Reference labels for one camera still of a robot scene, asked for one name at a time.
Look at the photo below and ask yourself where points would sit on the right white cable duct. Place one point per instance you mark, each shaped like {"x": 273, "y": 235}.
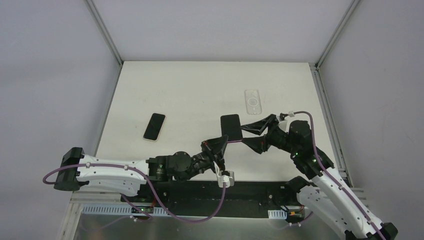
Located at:
{"x": 277, "y": 214}

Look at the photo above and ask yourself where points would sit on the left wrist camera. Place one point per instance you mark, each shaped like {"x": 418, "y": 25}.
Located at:
{"x": 225, "y": 179}

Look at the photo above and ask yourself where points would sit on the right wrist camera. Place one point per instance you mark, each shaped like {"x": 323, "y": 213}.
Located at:
{"x": 283, "y": 121}

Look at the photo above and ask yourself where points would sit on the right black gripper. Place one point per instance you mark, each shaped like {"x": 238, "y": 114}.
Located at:
{"x": 269, "y": 134}

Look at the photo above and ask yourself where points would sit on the left white cable duct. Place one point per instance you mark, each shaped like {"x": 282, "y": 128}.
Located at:
{"x": 122, "y": 210}

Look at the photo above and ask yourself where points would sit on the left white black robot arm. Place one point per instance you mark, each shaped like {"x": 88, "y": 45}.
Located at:
{"x": 78, "y": 169}

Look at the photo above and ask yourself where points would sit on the black smartphone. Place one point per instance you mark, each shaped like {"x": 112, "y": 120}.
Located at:
{"x": 230, "y": 126}

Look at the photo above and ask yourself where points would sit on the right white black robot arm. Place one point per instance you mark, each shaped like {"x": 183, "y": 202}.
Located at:
{"x": 321, "y": 189}

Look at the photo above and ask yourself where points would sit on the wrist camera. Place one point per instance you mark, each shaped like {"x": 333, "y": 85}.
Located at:
{"x": 283, "y": 121}
{"x": 225, "y": 179}

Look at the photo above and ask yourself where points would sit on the clear phone case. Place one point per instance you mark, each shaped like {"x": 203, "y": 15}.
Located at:
{"x": 253, "y": 102}

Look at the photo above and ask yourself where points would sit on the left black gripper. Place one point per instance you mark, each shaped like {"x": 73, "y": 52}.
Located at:
{"x": 209, "y": 157}

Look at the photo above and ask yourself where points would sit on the white cable duct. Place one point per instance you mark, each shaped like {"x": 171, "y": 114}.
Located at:
{"x": 277, "y": 214}
{"x": 122, "y": 210}

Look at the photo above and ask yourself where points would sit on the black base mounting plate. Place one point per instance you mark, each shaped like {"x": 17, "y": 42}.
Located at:
{"x": 246, "y": 199}

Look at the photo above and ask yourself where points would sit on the aluminium frame rail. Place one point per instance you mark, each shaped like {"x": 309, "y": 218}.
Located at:
{"x": 95, "y": 197}

